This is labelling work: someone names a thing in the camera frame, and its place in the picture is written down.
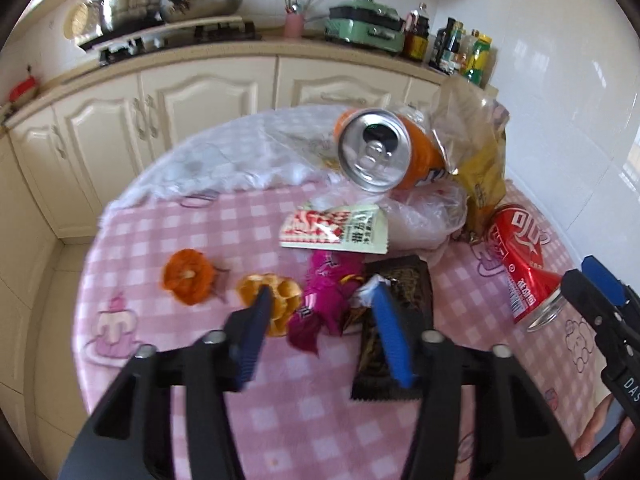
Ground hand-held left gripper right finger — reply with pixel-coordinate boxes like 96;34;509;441
367;275;586;480

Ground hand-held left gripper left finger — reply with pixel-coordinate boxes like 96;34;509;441
60;285;276;480

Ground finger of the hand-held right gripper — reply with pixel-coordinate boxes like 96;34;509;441
581;255;640;313
560;269;640;356

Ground pale orange fruit peel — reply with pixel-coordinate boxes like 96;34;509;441
236;272;303;338

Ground dark brown snack wrapper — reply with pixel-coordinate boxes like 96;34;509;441
350;254;436;403

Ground red cola can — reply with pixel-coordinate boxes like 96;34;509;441
487;204;568;333

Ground magenta snack wrapper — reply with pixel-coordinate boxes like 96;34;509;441
286;250;368;358

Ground deep orange fruit peel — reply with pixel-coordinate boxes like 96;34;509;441
161;249;217;306

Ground red and white snack wrapper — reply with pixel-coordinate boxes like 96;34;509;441
279;199;391;256

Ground clear plastic bag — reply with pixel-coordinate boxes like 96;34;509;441
385;77;511;256

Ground yellow snack bag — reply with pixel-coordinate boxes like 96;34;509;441
452;125;508;241

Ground orange soda can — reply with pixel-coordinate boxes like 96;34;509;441
334;107;453;193

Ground person's right hand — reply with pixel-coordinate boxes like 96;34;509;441
574;394;635;462

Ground pink checked tablecloth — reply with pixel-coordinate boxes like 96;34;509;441
72;180;608;480

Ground white lace cloth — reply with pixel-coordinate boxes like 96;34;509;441
100;105;436;216

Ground cream kitchen base cabinets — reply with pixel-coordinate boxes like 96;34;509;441
0;52;501;241

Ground green and yellow bottle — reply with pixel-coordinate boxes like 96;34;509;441
462;35;493;86

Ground group of dark condiment bottles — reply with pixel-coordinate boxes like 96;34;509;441
429;17;468;76

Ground beige kitchen countertop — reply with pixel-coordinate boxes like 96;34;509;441
0;35;501;126

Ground black gas stove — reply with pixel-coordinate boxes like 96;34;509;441
77;17;263;66

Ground green electric cooker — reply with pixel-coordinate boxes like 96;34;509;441
324;0;408;56

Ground pink utensil holder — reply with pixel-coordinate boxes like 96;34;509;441
284;10;306;38

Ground steel wok with lid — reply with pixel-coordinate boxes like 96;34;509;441
160;0;251;23

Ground red kitchen container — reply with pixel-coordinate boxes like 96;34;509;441
7;77;41;103

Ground steel stockpot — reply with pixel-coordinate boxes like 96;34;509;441
85;0;166;31

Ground round bamboo mat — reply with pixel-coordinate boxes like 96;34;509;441
64;2;103;41

